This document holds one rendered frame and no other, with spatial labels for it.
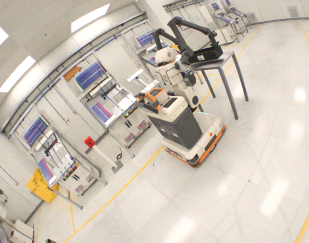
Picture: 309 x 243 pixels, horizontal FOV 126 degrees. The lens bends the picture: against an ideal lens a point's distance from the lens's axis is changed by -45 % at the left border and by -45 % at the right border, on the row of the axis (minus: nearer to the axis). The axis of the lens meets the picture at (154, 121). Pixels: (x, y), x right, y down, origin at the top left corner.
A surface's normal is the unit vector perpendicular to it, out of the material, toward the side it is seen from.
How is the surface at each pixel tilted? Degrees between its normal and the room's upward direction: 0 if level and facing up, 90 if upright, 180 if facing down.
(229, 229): 0
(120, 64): 90
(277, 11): 90
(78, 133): 90
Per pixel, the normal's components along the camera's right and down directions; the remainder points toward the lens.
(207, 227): -0.54, -0.71
